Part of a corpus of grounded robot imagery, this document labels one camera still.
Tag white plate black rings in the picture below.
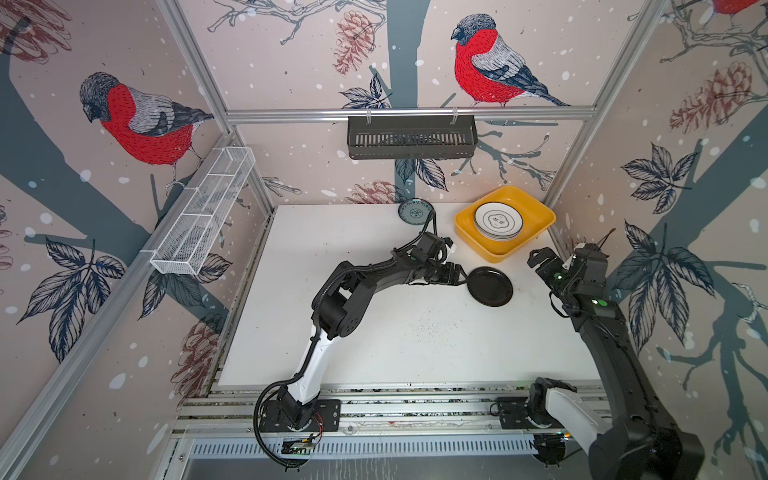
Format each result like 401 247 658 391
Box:
473 201 524 240

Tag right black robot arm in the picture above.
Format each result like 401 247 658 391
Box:
526 243 705 479

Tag black hanging wire basket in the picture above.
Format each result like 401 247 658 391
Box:
347 115 478 160

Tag aluminium mounting rail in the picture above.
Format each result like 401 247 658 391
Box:
172 383 667 437

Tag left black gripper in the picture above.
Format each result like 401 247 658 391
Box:
423 260 470 286

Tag left black cable conduit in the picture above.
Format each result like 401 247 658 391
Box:
251 335 319 470

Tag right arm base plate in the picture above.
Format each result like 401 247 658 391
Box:
489 397 565 431

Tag white mesh wall shelf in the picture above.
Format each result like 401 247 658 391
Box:
150 146 255 276

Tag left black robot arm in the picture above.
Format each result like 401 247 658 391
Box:
275 231 466 428

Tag black round plate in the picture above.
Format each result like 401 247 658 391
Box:
466 266 514 307

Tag small teal patterned plate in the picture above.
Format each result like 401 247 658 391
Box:
398 198 434 226

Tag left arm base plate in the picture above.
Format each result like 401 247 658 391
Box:
254 399 341 433

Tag yellow plastic bin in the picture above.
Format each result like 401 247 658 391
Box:
454 186 556 263

